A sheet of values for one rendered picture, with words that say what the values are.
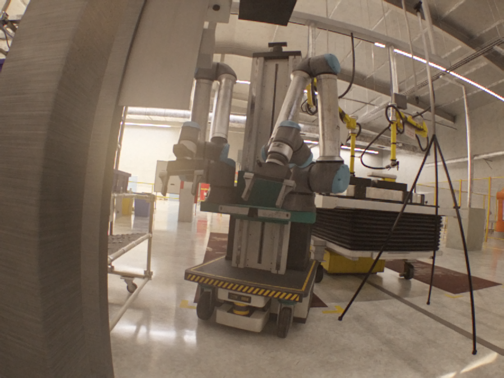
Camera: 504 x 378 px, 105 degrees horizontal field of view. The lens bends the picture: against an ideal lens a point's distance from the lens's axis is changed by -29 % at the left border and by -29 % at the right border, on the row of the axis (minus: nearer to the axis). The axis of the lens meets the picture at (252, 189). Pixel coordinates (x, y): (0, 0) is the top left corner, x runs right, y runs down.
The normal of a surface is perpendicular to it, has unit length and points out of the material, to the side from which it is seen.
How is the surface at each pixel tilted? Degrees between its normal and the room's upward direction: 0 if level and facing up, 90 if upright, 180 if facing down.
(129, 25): 90
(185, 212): 90
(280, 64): 90
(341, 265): 90
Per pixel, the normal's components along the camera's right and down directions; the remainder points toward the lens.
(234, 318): -0.29, -0.07
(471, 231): 0.11, -0.04
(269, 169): -0.33, -0.47
